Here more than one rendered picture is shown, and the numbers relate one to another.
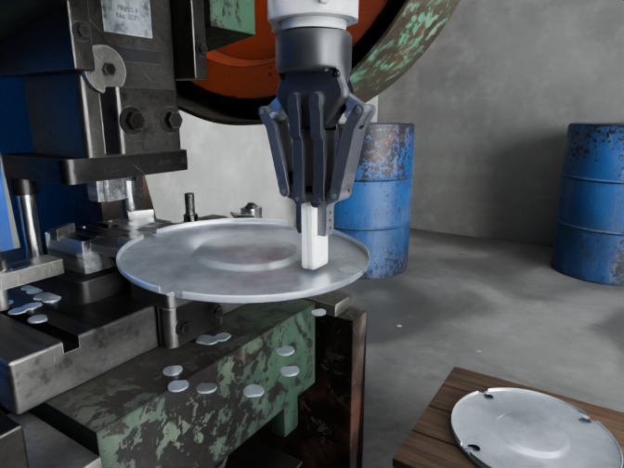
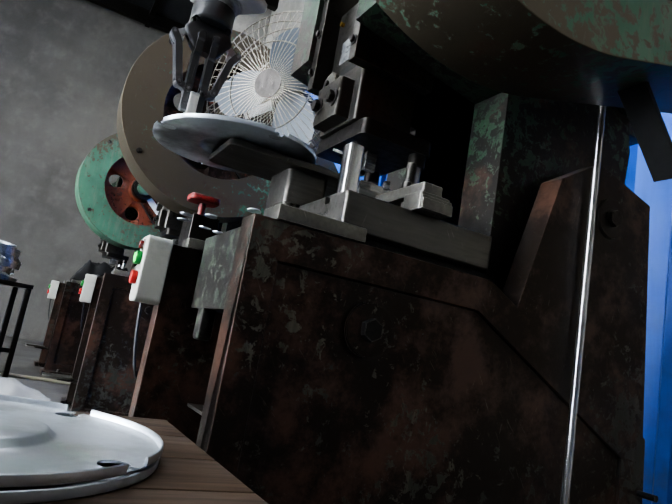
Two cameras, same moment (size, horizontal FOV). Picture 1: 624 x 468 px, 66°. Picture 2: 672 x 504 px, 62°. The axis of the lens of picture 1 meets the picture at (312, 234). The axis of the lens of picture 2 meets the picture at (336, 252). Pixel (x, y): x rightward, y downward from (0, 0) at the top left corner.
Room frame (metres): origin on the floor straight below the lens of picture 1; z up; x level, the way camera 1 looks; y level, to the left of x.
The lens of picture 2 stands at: (1.21, -0.67, 0.46)
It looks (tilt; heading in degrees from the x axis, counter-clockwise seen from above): 10 degrees up; 119
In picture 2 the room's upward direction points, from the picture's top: 10 degrees clockwise
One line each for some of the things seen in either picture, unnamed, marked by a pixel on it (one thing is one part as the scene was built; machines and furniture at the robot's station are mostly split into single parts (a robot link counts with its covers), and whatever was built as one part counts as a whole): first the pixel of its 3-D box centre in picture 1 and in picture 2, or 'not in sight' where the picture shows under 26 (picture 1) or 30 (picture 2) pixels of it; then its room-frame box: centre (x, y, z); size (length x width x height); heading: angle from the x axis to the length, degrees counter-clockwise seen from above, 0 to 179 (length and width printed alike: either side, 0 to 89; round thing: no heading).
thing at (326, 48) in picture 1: (314, 81); (209, 31); (0.50, 0.00, 0.98); 0.08 x 0.07 x 0.09; 56
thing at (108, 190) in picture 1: (109, 186); (363, 163); (0.69, 0.29, 0.84); 0.05 x 0.03 x 0.04; 147
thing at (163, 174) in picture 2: not in sight; (246, 253); (-0.55, 1.55, 0.87); 1.53 x 0.99 x 1.74; 55
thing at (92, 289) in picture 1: (111, 264); not in sight; (0.70, 0.31, 0.72); 0.20 x 0.16 x 0.03; 147
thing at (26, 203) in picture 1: (29, 214); not in sight; (0.66, 0.40, 0.81); 0.02 x 0.02 x 0.14
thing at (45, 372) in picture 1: (116, 292); (353, 244); (0.70, 0.30, 0.68); 0.45 x 0.30 x 0.06; 147
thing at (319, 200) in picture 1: (324, 150); (193, 63); (0.49, -0.01, 0.91); 0.04 x 0.01 x 0.11; 146
